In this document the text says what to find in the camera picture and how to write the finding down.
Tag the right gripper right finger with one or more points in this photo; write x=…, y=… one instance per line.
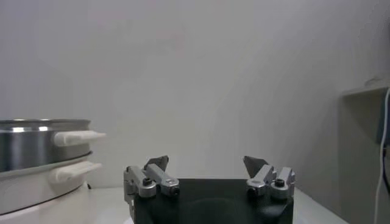
x=265, y=181

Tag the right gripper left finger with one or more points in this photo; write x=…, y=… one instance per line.
x=152, y=182

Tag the dark power adapter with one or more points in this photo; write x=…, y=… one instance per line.
x=387, y=121

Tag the white side table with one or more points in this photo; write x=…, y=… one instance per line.
x=359, y=152

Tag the stainless steel steamer basket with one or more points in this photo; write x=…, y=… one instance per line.
x=30, y=146

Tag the white electric pot base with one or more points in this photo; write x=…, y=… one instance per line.
x=30, y=188

